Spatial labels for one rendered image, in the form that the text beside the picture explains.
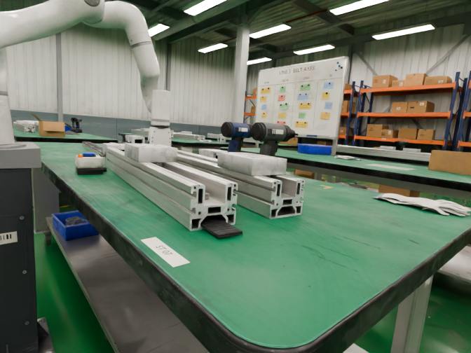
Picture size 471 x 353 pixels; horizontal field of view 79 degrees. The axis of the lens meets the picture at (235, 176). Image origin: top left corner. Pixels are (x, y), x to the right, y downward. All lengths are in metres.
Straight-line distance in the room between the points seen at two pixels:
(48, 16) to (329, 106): 3.22
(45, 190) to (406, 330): 2.35
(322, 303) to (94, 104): 12.41
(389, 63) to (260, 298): 12.04
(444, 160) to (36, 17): 2.51
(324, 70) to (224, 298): 3.83
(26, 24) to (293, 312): 1.24
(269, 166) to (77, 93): 11.97
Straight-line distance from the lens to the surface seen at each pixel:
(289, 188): 0.68
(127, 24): 1.37
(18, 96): 12.27
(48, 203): 2.60
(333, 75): 3.97
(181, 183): 0.55
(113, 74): 12.93
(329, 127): 3.88
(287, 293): 0.37
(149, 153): 0.81
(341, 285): 0.41
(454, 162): 2.56
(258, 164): 0.67
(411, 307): 0.99
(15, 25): 1.32
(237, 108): 9.34
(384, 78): 11.15
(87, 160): 1.11
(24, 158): 1.28
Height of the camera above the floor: 0.96
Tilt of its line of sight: 9 degrees down
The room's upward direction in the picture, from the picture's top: 4 degrees clockwise
